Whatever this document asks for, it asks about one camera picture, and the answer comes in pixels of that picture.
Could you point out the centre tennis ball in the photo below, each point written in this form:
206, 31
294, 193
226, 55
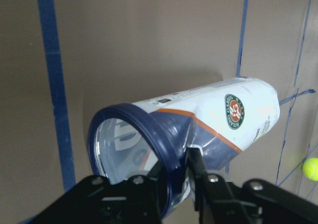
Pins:
310, 168

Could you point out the Wilson tennis ball can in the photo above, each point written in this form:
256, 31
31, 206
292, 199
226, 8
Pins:
220, 120

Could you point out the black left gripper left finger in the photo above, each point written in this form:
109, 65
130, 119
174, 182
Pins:
94, 200

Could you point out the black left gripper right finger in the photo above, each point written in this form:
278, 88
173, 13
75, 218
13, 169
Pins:
257, 201

